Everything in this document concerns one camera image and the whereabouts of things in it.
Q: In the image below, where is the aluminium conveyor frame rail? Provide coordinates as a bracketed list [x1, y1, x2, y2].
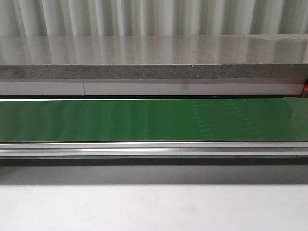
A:
[0, 141, 308, 159]

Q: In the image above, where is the grey speckled stone counter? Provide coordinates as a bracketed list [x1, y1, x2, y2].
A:
[0, 33, 308, 97]

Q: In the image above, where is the green conveyor belt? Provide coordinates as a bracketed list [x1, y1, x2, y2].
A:
[0, 98, 308, 143]

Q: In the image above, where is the white pleated curtain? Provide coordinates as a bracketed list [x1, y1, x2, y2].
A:
[0, 0, 308, 36]

